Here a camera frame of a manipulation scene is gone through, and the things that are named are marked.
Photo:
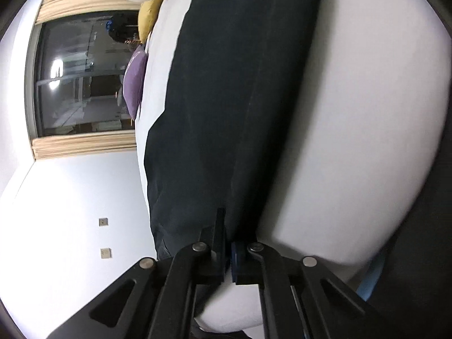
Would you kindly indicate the dark pants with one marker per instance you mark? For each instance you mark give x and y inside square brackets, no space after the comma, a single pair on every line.
[226,106]

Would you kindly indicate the dark window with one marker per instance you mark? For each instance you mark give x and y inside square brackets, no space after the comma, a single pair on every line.
[83,76]

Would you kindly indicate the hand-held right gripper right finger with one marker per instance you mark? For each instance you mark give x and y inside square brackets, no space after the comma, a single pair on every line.
[236,258]

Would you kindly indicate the white bed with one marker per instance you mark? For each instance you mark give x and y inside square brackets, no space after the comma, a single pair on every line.
[335,130]

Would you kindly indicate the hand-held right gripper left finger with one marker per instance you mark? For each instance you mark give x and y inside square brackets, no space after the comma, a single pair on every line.
[218,240]

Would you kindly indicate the purple pillow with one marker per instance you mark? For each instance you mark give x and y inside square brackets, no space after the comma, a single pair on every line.
[134,79]

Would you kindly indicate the yellow pillow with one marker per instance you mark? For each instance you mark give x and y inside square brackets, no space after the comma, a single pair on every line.
[148,16]

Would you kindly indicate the wall socket plate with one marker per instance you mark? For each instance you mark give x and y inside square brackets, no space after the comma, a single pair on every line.
[103,221]
[105,253]

